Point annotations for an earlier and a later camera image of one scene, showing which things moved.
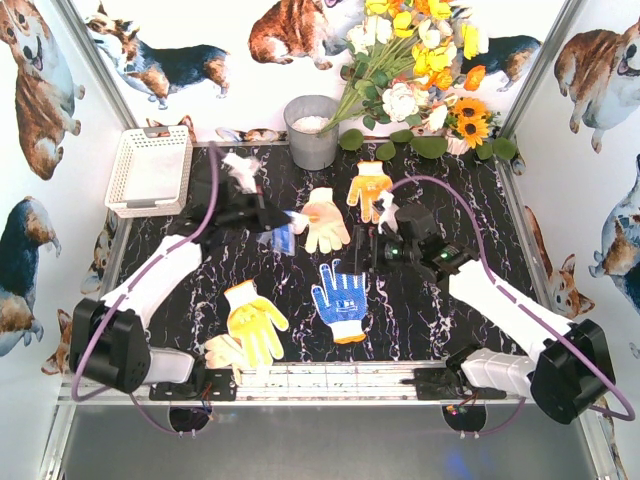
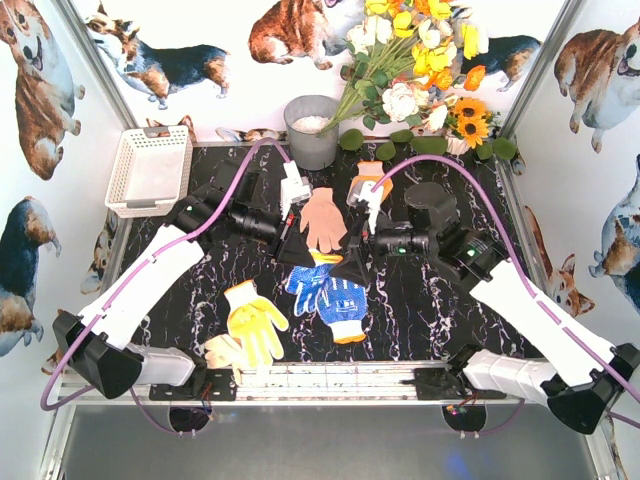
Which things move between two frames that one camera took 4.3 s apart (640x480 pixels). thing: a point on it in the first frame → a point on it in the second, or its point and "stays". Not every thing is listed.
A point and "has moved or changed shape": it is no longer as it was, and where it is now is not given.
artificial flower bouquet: [409, 56] stays
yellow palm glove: [250, 319] stays
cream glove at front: [225, 352] stays
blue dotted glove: [342, 302] has moved or changed shape
